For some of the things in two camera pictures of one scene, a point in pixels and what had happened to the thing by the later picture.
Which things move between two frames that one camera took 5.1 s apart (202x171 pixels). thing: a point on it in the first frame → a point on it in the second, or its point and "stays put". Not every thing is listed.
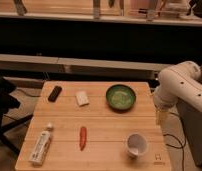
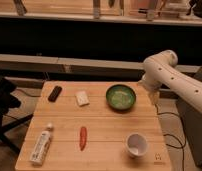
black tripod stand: [3, 101] stays put
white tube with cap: [40, 147] stays put
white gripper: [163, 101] → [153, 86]
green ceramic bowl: [120, 97] stays put
